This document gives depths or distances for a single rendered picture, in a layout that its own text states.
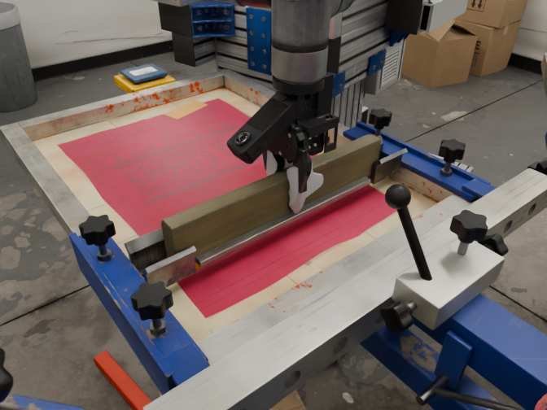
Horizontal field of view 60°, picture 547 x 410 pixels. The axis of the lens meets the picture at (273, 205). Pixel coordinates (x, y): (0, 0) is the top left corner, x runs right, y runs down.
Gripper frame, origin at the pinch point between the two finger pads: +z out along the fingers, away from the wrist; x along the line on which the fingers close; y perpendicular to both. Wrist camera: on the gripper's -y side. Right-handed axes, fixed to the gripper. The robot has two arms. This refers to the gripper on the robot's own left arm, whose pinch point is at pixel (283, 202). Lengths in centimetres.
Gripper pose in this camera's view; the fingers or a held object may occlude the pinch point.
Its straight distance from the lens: 75.4
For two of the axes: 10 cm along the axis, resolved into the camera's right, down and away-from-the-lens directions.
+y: 7.9, -3.5, 5.1
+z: -0.1, 8.2, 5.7
